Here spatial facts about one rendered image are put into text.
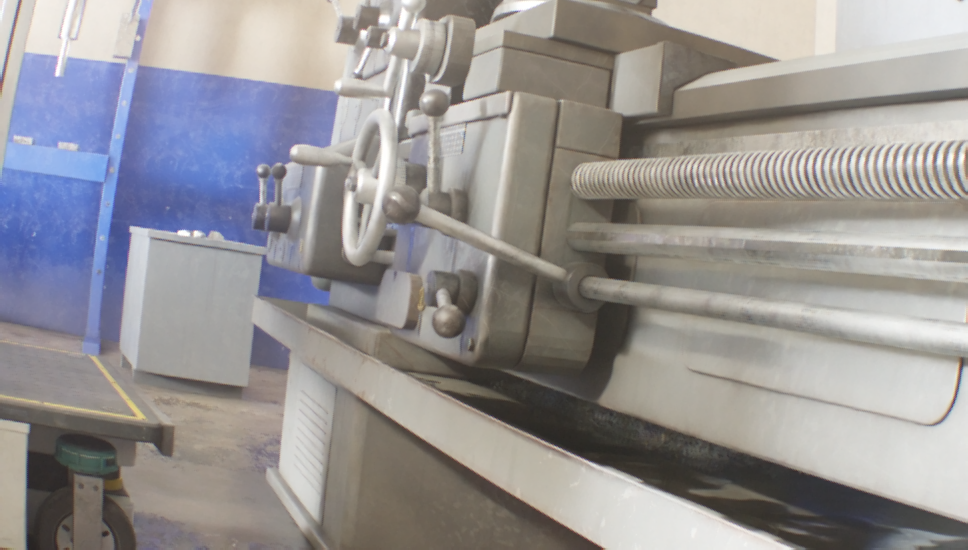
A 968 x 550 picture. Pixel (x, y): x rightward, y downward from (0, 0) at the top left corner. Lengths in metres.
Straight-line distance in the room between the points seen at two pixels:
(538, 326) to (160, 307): 2.98
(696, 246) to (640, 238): 0.11
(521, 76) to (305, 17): 4.38
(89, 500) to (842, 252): 1.21
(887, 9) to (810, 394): 0.38
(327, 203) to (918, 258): 1.69
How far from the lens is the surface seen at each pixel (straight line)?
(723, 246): 0.97
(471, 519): 2.24
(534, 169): 1.27
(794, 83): 1.04
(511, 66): 1.32
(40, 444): 1.83
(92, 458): 1.68
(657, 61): 1.26
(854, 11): 1.14
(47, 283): 5.53
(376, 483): 2.17
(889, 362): 0.89
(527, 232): 1.27
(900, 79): 0.90
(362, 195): 1.52
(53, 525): 1.73
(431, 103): 1.31
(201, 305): 4.19
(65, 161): 5.00
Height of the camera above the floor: 0.60
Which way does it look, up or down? 1 degrees up
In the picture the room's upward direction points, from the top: 8 degrees clockwise
